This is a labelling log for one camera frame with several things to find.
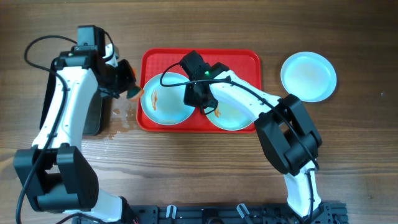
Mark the black rectangular water tray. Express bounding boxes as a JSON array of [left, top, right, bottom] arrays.
[[39, 73, 104, 136]]

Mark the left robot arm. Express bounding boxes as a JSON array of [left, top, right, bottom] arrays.
[[14, 25, 143, 223]]

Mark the green orange sponge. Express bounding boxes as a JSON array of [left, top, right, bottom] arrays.
[[126, 67, 144, 101]]

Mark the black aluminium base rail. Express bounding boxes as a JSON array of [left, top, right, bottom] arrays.
[[131, 202, 349, 224]]

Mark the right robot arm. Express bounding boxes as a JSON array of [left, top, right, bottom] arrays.
[[178, 50, 322, 223]]

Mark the white plate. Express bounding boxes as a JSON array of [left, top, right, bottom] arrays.
[[141, 73, 195, 126], [206, 101, 252, 131], [280, 52, 337, 103]]

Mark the white plate top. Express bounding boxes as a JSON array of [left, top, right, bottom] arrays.
[[280, 52, 337, 103]]

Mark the red plastic tray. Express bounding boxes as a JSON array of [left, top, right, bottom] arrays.
[[136, 48, 262, 133]]

